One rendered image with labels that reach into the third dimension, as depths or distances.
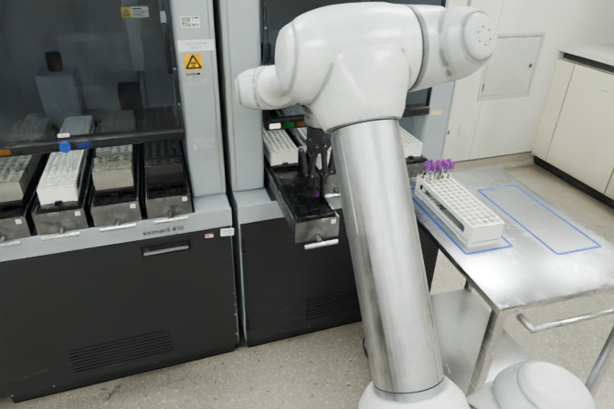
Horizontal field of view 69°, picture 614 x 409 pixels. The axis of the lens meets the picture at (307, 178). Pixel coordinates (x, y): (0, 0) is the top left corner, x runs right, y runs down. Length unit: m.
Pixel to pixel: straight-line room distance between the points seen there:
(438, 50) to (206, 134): 0.93
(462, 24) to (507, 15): 2.61
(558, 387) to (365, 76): 0.51
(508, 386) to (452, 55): 0.48
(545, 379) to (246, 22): 1.12
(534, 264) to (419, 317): 0.66
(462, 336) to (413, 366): 1.14
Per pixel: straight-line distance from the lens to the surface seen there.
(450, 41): 0.67
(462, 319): 1.84
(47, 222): 1.50
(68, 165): 1.62
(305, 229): 1.29
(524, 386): 0.76
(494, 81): 3.37
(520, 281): 1.19
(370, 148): 0.61
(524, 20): 3.39
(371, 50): 0.62
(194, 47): 1.37
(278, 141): 1.64
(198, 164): 1.50
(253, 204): 1.50
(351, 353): 2.00
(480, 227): 1.22
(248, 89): 1.15
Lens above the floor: 1.52
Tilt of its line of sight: 28 degrees down
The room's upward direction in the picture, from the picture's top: 2 degrees clockwise
